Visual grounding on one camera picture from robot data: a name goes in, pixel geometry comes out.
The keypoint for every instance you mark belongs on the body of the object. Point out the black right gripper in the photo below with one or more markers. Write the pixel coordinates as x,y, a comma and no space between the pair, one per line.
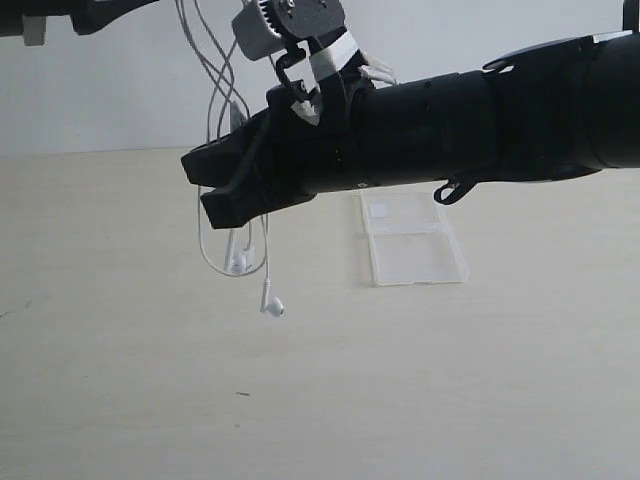
290,159

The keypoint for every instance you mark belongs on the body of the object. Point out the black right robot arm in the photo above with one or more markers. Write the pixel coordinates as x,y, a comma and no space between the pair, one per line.
554,113

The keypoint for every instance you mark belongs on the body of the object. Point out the clear plastic storage case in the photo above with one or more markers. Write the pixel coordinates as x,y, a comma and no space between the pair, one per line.
410,239

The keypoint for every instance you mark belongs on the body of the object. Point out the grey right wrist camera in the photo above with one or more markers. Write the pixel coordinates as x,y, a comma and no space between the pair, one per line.
263,28

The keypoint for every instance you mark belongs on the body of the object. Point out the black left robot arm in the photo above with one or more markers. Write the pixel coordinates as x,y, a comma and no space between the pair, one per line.
27,19

